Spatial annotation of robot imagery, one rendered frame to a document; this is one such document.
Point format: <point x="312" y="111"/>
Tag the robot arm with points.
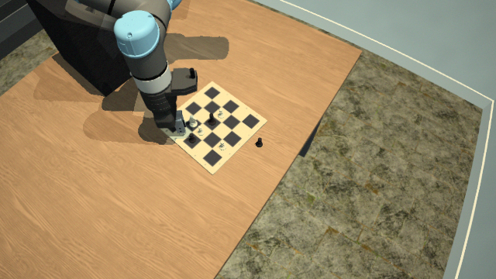
<point x="138" y="36"/>

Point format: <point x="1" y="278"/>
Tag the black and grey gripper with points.
<point x="164" y="91"/>

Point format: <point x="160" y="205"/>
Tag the cream and black chessboard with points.
<point x="236" y="128"/>

